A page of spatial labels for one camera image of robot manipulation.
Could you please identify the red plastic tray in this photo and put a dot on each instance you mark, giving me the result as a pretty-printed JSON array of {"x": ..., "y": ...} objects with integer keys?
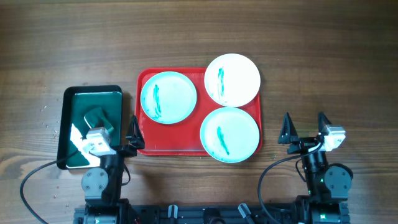
[{"x": 179, "y": 139}]

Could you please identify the light blue plate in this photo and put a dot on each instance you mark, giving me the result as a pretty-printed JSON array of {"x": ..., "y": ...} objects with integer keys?
[
  {"x": 168, "y": 97},
  {"x": 229, "y": 135}
]

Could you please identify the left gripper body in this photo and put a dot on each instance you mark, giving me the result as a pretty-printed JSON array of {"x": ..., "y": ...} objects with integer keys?
[{"x": 126, "y": 150}]

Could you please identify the black water tray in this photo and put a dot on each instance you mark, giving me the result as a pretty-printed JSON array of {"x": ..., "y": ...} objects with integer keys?
[{"x": 78, "y": 101}]

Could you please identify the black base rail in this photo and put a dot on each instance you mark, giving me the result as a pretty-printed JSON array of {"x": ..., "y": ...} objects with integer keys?
[{"x": 243, "y": 213}]

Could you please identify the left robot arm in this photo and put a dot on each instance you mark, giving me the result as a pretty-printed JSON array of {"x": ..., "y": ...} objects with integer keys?
[{"x": 102, "y": 185}]

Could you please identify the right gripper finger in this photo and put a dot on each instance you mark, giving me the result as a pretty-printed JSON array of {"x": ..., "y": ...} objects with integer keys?
[
  {"x": 323, "y": 121},
  {"x": 288, "y": 134}
]

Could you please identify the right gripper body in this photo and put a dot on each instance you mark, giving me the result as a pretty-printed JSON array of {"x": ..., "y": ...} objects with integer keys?
[{"x": 301, "y": 145}]

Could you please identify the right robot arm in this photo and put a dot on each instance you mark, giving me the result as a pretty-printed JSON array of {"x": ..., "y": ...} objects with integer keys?
[{"x": 328, "y": 184}]

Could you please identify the white pink plate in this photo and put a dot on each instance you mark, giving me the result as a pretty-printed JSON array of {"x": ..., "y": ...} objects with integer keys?
[{"x": 232, "y": 80}]

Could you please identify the green yellow sponge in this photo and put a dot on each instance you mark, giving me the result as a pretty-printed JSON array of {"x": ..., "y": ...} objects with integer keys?
[{"x": 96, "y": 118}]

